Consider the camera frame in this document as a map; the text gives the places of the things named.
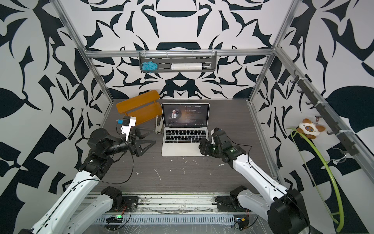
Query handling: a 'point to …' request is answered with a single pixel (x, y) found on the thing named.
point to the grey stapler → (158, 125)
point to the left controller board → (118, 219)
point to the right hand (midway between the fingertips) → (200, 145)
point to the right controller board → (243, 222)
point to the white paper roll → (186, 66)
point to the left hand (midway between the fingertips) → (151, 133)
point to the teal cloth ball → (149, 66)
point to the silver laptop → (184, 126)
